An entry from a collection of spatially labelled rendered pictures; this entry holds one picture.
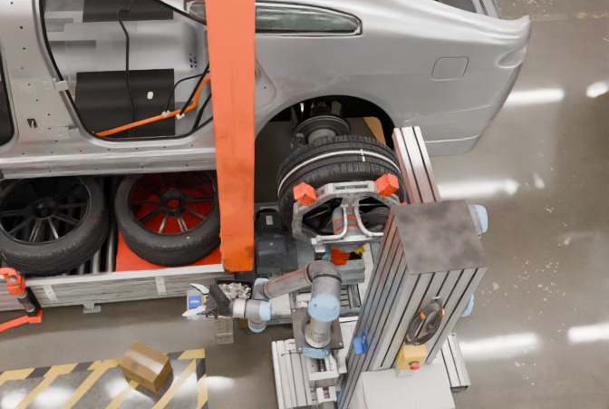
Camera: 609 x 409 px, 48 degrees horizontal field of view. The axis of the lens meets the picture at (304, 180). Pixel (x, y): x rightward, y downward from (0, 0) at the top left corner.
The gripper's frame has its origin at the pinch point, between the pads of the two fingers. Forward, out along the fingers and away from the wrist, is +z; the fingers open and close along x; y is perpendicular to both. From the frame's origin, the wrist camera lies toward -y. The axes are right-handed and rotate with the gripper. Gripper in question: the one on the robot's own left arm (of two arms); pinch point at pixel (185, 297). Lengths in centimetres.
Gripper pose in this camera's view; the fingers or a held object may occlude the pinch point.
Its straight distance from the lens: 288.6
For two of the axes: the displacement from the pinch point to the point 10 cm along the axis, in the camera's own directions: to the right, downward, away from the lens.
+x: 0.9, -7.2, 6.9
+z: -9.9, -1.2, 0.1
